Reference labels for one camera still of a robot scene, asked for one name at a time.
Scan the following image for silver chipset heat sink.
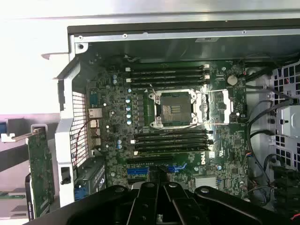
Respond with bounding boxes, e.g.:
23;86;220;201
195;177;217;188

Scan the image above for blue expansion slot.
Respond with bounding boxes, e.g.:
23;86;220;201
127;163;188;176

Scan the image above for black expansion slot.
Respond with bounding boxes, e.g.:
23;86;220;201
127;157;174;165

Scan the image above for installed green RAM stick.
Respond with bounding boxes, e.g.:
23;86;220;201
134;149;213;157

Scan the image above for blue port connector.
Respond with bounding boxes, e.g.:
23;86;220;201
74;186;88;200

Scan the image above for RAM slot white clips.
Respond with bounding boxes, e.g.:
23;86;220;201
126;75;210;83
126;64;210;71
130;135;213;144

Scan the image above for green motherboard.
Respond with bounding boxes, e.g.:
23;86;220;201
86;60;249;202

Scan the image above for CPU socket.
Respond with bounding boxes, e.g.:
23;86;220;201
149;90;199;129

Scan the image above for silver socket cover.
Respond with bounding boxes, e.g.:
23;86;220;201
195;89;233;125

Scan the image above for black open PC case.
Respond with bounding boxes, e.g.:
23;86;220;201
41;8;300;225

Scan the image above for loose green RAM stick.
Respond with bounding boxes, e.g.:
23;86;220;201
0;191;26;199

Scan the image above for perforated metal drive cage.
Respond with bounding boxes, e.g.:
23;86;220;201
269;62;300;169

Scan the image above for hard disk drive blue label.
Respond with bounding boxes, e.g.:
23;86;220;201
0;119;8;136

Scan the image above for thin red wire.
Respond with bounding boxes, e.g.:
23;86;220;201
73;119;92;166

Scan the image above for black wire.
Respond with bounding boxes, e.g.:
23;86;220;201
247;98;295;186

